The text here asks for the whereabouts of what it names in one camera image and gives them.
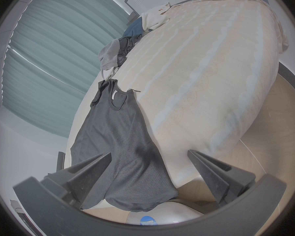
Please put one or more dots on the bed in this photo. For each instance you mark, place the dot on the bed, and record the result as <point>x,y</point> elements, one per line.
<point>199,70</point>

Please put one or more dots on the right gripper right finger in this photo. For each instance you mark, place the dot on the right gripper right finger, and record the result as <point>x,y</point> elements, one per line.
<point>211,176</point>

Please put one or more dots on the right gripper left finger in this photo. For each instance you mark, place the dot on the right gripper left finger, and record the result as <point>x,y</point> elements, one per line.
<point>88,176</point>

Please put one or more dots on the dark grey chest of drawers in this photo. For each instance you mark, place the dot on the dark grey chest of drawers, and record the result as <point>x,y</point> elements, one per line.
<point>61,160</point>

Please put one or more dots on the white printed pillow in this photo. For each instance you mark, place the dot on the white printed pillow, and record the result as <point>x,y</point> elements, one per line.
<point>159,6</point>

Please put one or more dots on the blue-green curtain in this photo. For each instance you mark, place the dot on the blue-green curtain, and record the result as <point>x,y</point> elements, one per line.
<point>39,95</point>
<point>64,28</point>

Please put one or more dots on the grey bedside table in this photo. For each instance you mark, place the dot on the grey bedside table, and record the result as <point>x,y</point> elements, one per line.
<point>134,17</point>

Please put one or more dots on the pile of clothes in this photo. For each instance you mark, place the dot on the pile of clothes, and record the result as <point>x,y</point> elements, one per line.
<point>110,55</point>

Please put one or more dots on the black T-shirt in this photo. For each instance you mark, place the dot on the black T-shirt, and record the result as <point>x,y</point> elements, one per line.
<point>123,144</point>

